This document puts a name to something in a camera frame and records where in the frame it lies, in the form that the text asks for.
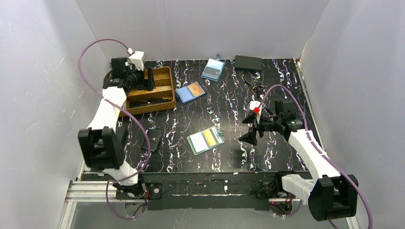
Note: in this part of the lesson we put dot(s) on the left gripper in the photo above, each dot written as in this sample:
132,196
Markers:
149,79

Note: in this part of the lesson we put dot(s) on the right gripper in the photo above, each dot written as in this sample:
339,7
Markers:
257,125

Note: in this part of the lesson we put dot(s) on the green card holder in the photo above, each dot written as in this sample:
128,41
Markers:
198,143

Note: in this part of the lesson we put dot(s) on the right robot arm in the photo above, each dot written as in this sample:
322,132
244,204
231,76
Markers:
330,194

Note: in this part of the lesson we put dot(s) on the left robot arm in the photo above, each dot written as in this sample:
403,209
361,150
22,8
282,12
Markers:
101,147

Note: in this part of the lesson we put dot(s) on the orange card in tray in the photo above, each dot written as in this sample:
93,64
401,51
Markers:
141,93

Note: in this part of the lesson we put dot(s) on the black cards in tray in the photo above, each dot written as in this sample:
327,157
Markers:
148,102

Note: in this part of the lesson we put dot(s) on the blue card holder orange card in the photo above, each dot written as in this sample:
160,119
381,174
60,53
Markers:
189,93

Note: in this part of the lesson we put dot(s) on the blue card holder grey card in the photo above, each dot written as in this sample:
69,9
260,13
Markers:
212,70

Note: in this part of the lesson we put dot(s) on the woven brown organizer tray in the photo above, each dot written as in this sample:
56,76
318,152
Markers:
163,85

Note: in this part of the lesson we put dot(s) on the black binder clips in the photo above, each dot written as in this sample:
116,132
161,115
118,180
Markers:
256,86

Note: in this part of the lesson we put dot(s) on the small black wallet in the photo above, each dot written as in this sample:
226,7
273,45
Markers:
155,137

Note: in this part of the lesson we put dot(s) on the black box at back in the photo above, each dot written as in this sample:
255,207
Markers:
246,63

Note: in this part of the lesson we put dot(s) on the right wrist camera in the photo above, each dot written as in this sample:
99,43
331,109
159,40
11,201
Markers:
254,107

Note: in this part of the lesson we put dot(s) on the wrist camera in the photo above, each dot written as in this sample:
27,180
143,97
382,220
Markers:
136,58
254,107

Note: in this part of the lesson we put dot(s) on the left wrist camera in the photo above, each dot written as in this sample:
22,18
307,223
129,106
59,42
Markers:
136,58

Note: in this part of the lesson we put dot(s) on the aluminium frame rail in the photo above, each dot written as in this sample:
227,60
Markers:
181,195

